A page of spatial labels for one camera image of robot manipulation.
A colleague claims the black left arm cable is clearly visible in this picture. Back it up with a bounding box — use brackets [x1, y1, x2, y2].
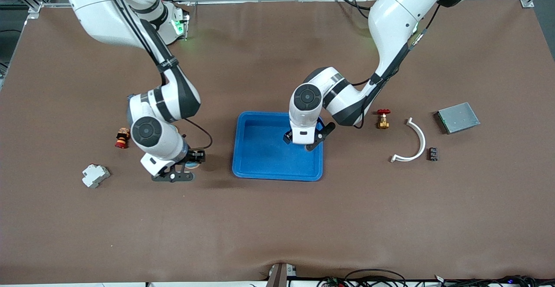
[347, 3, 441, 129]

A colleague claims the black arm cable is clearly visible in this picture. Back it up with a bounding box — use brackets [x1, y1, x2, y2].
[347, 3, 441, 129]
[98, 0, 213, 151]

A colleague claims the black looped cable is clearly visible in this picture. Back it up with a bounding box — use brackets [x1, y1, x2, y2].
[345, 269, 408, 287]

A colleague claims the white circuit breaker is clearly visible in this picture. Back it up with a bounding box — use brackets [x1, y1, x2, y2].
[82, 164, 111, 189]

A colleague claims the red yellow emergency stop button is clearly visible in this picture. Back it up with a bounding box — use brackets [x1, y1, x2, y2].
[114, 127, 131, 149]

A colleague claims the silver metal power supply box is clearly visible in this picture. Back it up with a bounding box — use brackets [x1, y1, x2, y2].
[434, 102, 481, 135]

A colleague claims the white curved plastic clip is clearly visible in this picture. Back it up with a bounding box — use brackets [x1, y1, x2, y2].
[390, 117, 426, 163]

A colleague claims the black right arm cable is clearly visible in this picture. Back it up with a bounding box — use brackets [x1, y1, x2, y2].
[98, 0, 213, 151]

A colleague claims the brown table mat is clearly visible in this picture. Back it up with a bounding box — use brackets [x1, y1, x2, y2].
[0, 0, 555, 284]

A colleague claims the black cable bundle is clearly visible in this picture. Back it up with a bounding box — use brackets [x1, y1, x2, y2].
[434, 274, 555, 287]

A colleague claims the blue plastic tray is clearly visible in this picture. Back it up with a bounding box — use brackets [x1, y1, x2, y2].
[232, 111, 324, 182]

